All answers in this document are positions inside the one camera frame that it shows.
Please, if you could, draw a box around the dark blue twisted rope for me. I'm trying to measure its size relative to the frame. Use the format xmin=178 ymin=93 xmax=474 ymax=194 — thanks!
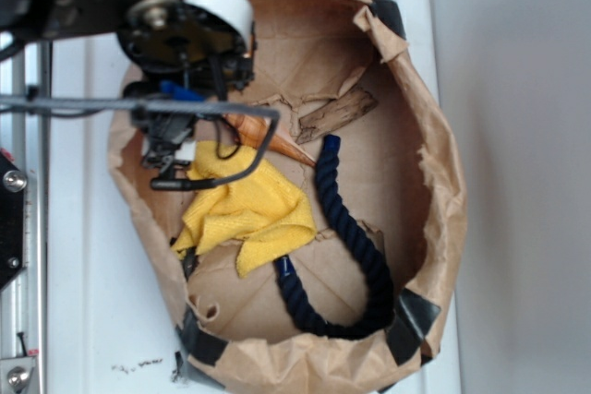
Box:
xmin=272 ymin=134 xmax=396 ymax=340

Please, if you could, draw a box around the yellow cloth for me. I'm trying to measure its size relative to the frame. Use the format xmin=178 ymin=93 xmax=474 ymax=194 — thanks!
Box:
xmin=171 ymin=160 xmax=317 ymax=278

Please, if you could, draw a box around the piece of driftwood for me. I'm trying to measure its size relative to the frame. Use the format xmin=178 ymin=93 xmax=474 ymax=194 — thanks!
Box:
xmin=296 ymin=87 xmax=378 ymax=144

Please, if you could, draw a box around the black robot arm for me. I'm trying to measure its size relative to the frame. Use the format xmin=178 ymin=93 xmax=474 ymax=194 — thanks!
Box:
xmin=1 ymin=0 xmax=262 ymax=191

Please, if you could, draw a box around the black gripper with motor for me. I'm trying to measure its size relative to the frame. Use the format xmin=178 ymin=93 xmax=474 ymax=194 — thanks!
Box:
xmin=117 ymin=0 xmax=255 ymax=182

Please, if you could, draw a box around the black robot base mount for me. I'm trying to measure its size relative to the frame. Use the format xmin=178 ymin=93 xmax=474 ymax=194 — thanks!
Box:
xmin=0 ymin=149 xmax=28 ymax=291

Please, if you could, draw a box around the aluminium rail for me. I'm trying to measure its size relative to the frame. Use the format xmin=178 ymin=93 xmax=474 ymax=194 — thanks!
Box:
xmin=1 ymin=44 xmax=52 ymax=393

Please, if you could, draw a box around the black cable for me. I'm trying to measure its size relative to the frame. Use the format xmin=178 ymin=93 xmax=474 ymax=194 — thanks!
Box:
xmin=0 ymin=94 xmax=282 ymax=192

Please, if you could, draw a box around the brown paper bag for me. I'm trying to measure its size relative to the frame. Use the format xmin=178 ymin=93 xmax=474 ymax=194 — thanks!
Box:
xmin=108 ymin=0 xmax=467 ymax=393

